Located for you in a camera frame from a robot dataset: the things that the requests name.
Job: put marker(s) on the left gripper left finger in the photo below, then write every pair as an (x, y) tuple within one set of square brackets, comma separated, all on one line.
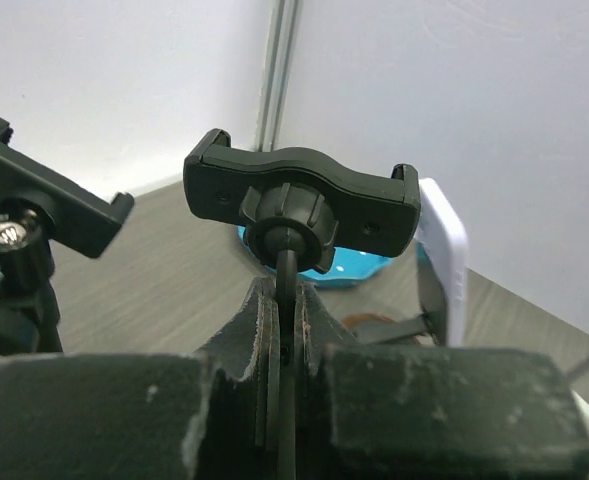
[(146, 416)]

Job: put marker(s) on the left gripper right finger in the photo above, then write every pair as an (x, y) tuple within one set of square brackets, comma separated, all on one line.
[(417, 412)]

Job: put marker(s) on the black phone stand tall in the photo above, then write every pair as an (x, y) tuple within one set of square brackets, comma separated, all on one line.
[(297, 206)]

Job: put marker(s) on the black phone stand short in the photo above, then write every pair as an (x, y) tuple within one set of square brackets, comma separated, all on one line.
[(38, 207)]

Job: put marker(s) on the wooden base phone stand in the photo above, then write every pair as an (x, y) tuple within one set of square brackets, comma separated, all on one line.
[(389, 325)]

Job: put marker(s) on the lavender phone on wooden stand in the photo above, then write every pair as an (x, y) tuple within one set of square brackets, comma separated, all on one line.
[(442, 254)]

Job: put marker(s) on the blue polka dot plate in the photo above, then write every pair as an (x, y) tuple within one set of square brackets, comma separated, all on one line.
[(349, 268)]

